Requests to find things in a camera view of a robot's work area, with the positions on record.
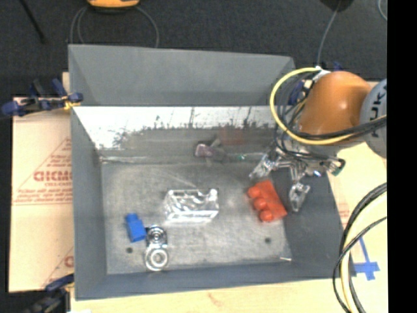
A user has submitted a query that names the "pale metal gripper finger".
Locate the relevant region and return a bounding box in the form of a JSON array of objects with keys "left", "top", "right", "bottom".
[
  {"left": 248, "top": 153, "right": 280, "bottom": 181},
  {"left": 287, "top": 173, "right": 311, "bottom": 213}
]

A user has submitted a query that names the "orange studded toy brick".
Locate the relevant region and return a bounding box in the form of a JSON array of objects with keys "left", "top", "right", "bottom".
[{"left": 246, "top": 179, "right": 289, "bottom": 223}]

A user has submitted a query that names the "purple and grey small object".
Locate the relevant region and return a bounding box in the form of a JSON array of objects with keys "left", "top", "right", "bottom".
[{"left": 194, "top": 138, "right": 226, "bottom": 163}]

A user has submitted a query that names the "clear plastic box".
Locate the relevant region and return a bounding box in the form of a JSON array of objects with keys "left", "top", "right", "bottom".
[{"left": 164, "top": 188, "right": 220, "bottom": 225}]

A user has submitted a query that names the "grey metal bin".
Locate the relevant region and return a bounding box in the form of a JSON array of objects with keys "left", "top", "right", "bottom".
[{"left": 67, "top": 44, "right": 346, "bottom": 301}]

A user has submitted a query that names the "blue toy brick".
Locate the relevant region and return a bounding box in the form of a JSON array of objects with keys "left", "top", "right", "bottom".
[{"left": 124, "top": 213, "right": 148, "bottom": 243}]

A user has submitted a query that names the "brown cardboard board, red print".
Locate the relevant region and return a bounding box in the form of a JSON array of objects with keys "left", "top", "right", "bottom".
[{"left": 7, "top": 96, "right": 76, "bottom": 293}]

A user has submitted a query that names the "shiny metal double-ring piece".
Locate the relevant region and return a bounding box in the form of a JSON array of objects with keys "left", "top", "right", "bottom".
[{"left": 143, "top": 225, "right": 170, "bottom": 272}]

